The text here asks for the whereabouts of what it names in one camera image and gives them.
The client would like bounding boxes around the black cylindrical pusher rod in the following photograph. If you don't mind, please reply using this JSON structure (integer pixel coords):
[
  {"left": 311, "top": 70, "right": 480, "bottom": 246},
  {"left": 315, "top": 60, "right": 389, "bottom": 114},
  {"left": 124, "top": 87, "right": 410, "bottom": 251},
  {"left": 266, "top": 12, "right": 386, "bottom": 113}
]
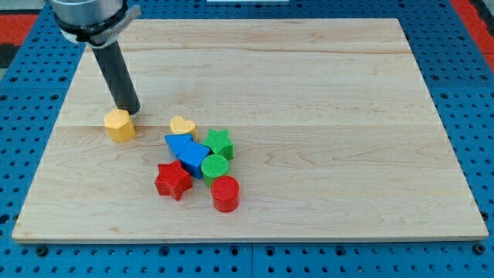
[{"left": 92, "top": 42, "right": 140, "bottom": 115}]

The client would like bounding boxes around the yellow hexagon block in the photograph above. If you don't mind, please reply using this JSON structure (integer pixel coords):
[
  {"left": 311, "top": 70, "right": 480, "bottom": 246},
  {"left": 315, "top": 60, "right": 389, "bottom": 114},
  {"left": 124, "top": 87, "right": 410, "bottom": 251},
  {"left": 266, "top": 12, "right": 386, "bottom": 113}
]
[{"left": 103, "top": 109, "right": 135, "bottom": 143}]

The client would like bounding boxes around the blue triangle block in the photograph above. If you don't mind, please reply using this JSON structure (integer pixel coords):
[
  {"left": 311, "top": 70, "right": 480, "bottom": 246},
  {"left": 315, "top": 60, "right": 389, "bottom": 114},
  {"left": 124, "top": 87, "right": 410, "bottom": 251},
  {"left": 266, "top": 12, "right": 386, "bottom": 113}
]
[{"left": 164, "top": 134, "right": 193, "bottom": 159}]

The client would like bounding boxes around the yellow heart block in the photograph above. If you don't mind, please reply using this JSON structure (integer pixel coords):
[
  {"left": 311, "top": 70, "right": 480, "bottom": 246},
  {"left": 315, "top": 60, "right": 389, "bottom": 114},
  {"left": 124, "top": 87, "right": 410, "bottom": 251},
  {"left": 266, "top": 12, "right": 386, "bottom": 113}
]
[{"left": 170, "top": 115, "right": 198, "bottom": 141}]

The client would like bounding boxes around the blue cube block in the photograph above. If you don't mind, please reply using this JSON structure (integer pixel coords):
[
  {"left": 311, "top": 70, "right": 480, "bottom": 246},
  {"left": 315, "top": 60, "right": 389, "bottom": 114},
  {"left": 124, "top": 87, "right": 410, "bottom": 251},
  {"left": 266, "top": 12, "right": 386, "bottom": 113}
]
[{"left": 178, "top": 141, "right": 211, "bottom": 179}]

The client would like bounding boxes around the green star block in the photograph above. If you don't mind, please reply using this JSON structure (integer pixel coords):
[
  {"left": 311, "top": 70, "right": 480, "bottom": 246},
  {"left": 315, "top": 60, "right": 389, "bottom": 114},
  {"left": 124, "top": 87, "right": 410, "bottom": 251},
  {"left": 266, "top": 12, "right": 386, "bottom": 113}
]
[{"left": 201, "top": 129, "right": 235, "bottom": 160}]

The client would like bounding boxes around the red star block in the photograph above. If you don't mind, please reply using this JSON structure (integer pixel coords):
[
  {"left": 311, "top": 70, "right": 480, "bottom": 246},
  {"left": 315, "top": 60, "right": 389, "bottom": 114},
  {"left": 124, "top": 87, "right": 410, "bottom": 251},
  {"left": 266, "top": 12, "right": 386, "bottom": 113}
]
[{"left": 154, "top": 160, "right": 192, "bottom": 201}]

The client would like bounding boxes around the green cylinder block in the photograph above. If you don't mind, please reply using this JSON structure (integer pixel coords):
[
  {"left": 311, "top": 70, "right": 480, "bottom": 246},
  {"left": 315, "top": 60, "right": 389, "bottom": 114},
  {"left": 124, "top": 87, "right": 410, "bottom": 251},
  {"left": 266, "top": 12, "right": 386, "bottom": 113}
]
[{"left": 201, "top": 154, "right": 229, "bottom": 188}]

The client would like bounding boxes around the light wooden board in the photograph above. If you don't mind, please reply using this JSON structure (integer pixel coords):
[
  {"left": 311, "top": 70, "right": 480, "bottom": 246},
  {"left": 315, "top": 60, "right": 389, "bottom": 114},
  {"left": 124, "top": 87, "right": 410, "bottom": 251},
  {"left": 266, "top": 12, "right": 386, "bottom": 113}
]
[{"left": 12, "top": 19, "right": 489, "bottom": 244}]

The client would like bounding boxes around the red cylinder block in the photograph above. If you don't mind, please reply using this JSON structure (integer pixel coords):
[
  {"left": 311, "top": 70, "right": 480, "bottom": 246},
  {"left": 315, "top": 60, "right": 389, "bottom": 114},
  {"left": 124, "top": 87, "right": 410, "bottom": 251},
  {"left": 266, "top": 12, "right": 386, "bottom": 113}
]
[{"left": 211, "top": 175, "right": 240, "bottom": 212}]

